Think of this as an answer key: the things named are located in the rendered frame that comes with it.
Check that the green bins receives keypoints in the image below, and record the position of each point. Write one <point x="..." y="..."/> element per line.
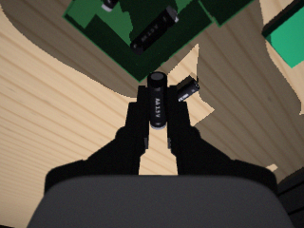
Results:
<point x="113" y="31"/>

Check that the black aa battery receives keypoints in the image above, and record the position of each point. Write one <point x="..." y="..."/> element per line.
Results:
<point x="187" y="90"/>
<point x="157" y="28"/>
<point x="157" y="99"/>
<point x="109" y="4"/>

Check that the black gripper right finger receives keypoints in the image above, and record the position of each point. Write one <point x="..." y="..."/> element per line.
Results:
<point x="195" y="156"/>

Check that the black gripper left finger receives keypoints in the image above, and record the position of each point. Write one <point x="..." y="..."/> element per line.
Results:
<point x="121" y="156"/>

